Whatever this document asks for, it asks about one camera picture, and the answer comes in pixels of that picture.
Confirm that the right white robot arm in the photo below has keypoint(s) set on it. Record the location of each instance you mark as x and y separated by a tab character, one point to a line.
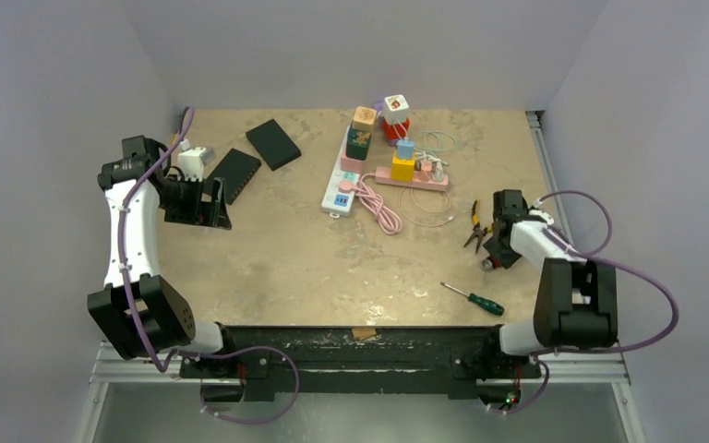
576	302

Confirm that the yellow cube charger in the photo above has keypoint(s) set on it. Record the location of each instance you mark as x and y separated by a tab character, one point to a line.
402	170

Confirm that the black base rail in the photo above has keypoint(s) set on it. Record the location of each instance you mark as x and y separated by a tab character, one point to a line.
460	363

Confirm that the white cube charger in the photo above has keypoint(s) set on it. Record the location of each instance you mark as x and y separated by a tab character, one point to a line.
395	109

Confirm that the green handled screwdriver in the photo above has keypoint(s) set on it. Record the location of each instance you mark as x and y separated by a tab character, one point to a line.
488	305

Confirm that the white power strip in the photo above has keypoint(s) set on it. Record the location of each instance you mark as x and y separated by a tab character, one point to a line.
339	196

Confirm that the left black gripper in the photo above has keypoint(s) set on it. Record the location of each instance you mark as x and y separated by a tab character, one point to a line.
201	212

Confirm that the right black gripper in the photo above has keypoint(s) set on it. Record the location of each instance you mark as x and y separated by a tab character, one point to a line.
500	243

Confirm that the yellow handled pliers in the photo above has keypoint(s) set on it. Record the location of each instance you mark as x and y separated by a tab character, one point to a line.
479	231

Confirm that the red handled adjustable wrench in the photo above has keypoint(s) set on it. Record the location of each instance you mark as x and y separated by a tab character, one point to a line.
489	263

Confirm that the blue cube charger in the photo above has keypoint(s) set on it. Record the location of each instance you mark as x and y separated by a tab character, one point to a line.
405	149

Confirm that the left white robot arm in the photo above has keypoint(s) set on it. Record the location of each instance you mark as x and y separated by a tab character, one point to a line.
138	310

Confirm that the pink power strip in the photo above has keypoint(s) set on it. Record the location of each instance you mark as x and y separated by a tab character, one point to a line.
382	177

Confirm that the red cube charger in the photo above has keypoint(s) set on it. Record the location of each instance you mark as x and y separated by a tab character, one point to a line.
394	132

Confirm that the dark green cube charger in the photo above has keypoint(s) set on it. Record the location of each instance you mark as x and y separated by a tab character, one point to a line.
357	144

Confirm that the black ribbed box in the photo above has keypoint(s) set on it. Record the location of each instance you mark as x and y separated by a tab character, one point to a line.
236	169

